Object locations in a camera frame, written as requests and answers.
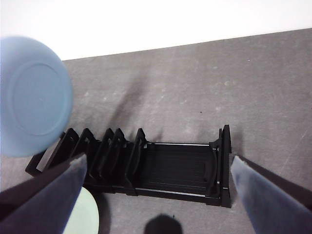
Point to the blue round plate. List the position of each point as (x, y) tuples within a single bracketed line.
[(36, 97)]

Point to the black plastic plate rack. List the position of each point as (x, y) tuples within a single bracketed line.
[(175, 165)]

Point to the green round plate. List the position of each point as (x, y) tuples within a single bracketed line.
[(85, 214)]

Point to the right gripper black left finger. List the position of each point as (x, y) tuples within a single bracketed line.
[(44, 207)]

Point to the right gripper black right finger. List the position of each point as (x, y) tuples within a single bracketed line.
[(273, 202)]

